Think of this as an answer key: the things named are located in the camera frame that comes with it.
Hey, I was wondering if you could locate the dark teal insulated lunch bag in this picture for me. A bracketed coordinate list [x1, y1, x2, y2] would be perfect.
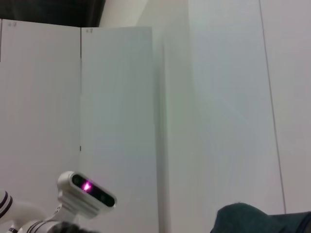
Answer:
[211, 202, 311, 233]

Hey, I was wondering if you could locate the silver depth camera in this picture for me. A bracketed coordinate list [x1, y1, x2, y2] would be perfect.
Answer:
[57, 171, 118, 219]

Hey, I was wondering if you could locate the white enclosure corner post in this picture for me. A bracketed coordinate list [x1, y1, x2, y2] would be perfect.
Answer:
[153, 0, 195, 233]

